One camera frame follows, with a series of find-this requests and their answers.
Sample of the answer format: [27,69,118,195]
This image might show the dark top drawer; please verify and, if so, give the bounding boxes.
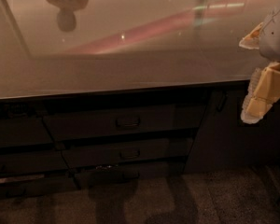
[44,104,205,141]

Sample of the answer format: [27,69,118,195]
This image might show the dark left cabinet drawers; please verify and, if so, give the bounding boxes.
[0,102,78,199]

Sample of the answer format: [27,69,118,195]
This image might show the dark bottom drawer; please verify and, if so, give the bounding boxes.
[75,161,184,189]

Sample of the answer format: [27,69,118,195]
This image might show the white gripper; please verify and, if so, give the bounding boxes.
[239,3,280,124]

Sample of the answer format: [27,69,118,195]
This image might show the dark right cabinet door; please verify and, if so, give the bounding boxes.
[185,87,280,174]

